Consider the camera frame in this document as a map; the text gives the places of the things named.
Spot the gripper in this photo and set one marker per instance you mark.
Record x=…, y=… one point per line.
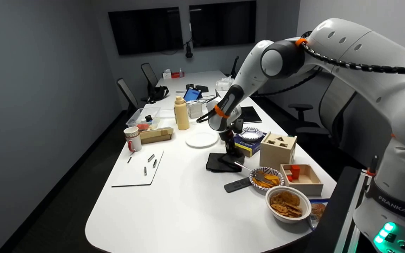
x=228, y=135

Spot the black rag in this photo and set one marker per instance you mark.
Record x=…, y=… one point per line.
x=216, y=164

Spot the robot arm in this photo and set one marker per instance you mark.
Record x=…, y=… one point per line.
x=360, y=52

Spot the blue cardboard box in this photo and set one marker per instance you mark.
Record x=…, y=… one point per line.
x=250, y=147

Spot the metal spoon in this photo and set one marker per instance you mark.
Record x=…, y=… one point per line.
x=246, y=167

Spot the empty patterned bowl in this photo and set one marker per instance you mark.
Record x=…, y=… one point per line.
x=251, y=133

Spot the white plate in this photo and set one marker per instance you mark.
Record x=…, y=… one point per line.
x=201, y=139

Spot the black remote control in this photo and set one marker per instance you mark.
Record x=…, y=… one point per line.
x=237, y=185

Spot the black notebook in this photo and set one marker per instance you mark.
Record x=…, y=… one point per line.
x=251, y=114

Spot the wooden shape sorter box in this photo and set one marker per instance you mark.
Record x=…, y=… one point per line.
x=277, y=151

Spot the patterned bowl with chips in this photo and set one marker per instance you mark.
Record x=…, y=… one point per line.
x=267, y=180

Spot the yellow bottle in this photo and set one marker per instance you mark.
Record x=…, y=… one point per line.
x=181, y=114

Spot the orange block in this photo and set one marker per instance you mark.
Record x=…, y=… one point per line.
x=295, y=172

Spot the tablet with blue screen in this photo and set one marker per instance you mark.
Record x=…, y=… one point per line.
x=192, y=95

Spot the black conference device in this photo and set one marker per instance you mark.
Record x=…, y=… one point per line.
x=197, y=88

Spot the white bowl with crackers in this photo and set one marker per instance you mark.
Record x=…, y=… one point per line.
x=287, y=205

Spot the long cardboard box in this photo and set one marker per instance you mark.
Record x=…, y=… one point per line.
x=156, y=135

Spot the office chair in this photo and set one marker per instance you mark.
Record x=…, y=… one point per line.
x=127, y=93
x=149, y=74
x=304, y=119
x=235, y=66

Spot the wooden tray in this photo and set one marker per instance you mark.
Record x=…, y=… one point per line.
x=306, y=182

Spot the black object in bin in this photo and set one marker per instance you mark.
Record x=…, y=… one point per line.
x=148, y=118

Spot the red object in bin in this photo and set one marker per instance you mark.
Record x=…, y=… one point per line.
x=142, y=126

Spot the black backpack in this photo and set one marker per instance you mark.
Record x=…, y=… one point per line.
x=158, y=93

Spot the red box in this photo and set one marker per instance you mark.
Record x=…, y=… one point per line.
x=177, y=75

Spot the clear plastic bin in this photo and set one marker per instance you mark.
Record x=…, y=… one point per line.
x=142, y=117

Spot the white board sheet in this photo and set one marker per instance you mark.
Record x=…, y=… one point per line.
x=137, y=174

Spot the snack bag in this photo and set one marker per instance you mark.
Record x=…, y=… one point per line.
x=318, y=211

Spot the black webcam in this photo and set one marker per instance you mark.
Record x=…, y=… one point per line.
x=188, y=51

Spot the wall monitor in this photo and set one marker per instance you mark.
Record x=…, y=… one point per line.
x=223, y=24
x=145, y=31

